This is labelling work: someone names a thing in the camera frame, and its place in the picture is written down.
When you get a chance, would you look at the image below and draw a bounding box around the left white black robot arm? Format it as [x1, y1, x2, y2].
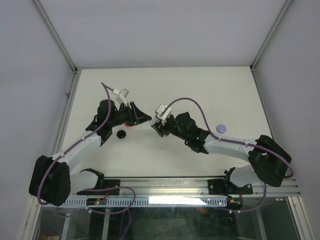
[28, 100, 152, 207]

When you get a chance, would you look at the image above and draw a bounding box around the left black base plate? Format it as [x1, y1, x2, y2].
[102, 178, 121, 197]

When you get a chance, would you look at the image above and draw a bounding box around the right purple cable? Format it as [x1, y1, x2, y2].
[163, 97, 294, 179]

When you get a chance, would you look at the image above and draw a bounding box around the aluminium mounting rail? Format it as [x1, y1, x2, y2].
[69, 176, 301, 201]

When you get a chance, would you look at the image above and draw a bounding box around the aluminium frame post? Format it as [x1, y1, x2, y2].
[250, 0, 295, 73]
[31, 0, 78, 74]

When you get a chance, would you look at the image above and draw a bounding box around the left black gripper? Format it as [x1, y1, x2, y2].
[109, 101, 152, 128]

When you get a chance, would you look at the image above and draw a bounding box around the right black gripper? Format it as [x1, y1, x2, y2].
[151, 116, 190, 143]

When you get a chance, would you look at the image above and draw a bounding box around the purple earbud charging case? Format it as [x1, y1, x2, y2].
[216, 124, 227, 134]

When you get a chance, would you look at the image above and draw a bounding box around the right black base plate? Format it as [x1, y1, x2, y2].
[207, 178, 253, 196]

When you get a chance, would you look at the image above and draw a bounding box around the black earbud charging case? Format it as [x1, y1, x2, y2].
[116, 129, 127, 139]

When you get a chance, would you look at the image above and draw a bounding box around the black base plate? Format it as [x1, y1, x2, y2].
[207, 178, 253, 196]
[102, 178, 121, 197]

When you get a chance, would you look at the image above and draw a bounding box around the left aluminium frame post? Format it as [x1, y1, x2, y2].
[31, 0, 78, 74]

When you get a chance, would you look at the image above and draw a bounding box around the right aluminium frame post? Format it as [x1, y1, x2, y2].
[250, 0, 295, 73]

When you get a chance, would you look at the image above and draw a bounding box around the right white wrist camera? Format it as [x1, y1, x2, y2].
[155, 104, 172, 125]

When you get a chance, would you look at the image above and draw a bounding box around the grey slotted cable duct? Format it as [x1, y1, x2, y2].
[61, 196, 227, 208]

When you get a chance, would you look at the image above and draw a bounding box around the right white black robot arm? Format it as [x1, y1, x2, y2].
[150, 112, 292, 196]

